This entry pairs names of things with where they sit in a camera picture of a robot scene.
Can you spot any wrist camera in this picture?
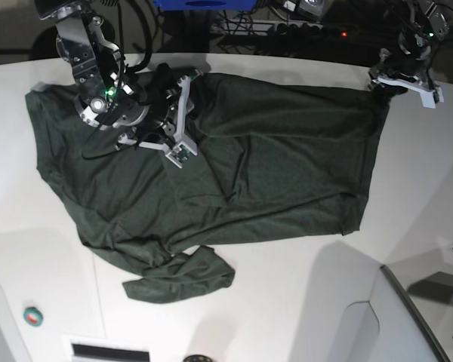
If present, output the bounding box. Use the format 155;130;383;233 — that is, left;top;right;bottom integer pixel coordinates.
165;140;198;169
420;86;444;109

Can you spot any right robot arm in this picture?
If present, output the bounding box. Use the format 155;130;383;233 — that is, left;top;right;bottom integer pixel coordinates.
35;1;202;162

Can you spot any black round knob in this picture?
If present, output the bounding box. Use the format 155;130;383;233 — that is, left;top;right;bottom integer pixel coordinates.
183;354;213;362

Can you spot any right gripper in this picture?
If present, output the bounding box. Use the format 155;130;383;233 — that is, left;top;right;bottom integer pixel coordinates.
115;63;203;153

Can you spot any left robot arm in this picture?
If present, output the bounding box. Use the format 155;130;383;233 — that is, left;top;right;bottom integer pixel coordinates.
368;1;449;109

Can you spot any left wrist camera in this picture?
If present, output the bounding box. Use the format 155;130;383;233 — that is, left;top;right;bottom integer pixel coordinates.
420;86;444;109

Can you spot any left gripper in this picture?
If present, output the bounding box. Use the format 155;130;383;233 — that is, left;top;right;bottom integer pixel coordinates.
368;45;438;97

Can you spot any blue box with oval hole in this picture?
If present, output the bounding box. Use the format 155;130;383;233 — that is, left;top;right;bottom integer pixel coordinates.
153;0;257;11

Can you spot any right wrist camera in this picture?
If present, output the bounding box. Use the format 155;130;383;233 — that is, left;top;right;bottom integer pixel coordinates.
165;140;198;169

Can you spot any red green emergency button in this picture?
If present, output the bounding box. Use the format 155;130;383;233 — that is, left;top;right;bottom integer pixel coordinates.
23;306;44;327

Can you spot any black power strip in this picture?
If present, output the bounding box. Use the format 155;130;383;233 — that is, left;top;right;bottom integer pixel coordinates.
274;23;349;39

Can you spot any dark green t-shirt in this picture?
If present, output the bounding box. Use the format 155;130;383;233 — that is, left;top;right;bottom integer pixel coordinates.
25;73;390;304

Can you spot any grey metal rail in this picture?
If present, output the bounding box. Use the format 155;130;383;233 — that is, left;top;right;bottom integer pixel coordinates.
381;265;450;362

